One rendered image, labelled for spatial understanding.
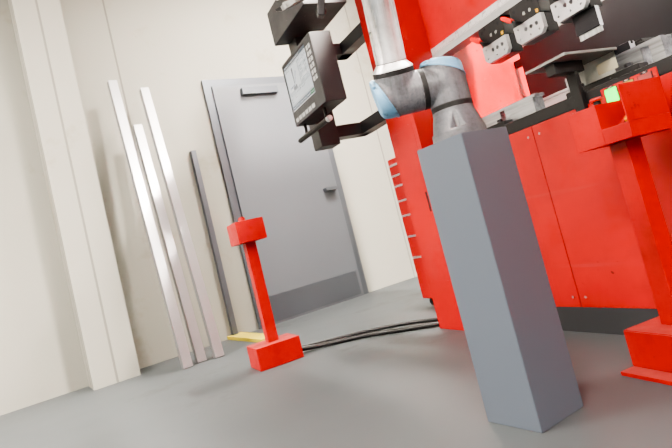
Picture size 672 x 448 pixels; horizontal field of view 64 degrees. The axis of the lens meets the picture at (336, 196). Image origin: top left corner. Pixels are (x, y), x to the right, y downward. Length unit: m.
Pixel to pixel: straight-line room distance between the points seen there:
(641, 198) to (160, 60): 3.92
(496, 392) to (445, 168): 0.61
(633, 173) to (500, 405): 0.75
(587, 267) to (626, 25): 1.14
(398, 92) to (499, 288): 0.58
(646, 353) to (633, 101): 0.71
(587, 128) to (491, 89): 1.34
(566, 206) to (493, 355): 0.86
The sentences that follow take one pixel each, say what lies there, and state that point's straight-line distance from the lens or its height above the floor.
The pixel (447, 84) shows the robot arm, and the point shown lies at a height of 0.92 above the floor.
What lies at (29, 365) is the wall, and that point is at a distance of 4.28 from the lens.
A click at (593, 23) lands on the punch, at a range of 2.25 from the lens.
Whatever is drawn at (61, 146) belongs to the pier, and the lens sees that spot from 4.15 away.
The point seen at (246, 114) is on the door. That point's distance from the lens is 4.84.
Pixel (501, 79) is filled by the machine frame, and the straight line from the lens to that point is 3.11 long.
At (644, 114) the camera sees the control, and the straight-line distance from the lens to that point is 1.71.
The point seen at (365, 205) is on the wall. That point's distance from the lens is 5.26.
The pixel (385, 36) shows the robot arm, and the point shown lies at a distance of 1.50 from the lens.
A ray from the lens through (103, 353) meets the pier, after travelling 4.03.
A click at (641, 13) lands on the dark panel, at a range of 2.75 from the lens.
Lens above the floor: 0.60
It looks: 4 degrees up
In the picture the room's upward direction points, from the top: 14 degrees counter-clockwise
